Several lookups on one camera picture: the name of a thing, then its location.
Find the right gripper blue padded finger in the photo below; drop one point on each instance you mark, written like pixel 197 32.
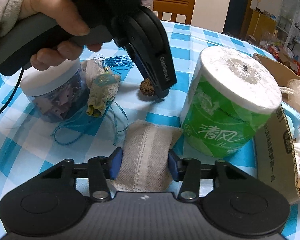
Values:
pixel 115 162
pixel 173 164

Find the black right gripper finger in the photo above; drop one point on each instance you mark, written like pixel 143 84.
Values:
pixel 139 65

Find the brown hair scrunchie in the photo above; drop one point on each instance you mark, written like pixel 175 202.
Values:
pixel 146 88

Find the light blue face mask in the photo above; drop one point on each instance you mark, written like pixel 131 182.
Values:
pixel 293 117

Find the person's left hand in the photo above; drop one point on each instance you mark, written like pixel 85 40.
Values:
pixel 66 15

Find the floral sachet with blue tassel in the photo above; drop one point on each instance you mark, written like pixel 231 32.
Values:
pixel 103 76

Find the far wooden chair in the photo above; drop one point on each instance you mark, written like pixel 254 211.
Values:
pixel 175 8

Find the green wrapped toilet paper roll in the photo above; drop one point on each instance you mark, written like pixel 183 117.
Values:
pixel 231 96

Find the white lid plastic jar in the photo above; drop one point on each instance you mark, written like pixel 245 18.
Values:
pixel 58 92

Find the open cardboard box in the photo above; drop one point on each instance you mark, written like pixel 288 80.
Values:
pixel 275 153

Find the dark open doorway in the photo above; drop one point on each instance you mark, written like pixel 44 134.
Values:
pixel 234 17

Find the yellow wooden cabinet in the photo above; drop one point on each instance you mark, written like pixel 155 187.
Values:
pixel 259 24

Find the open cardboard boxes on floor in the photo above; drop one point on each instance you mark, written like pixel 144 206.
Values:
pixel 282 55

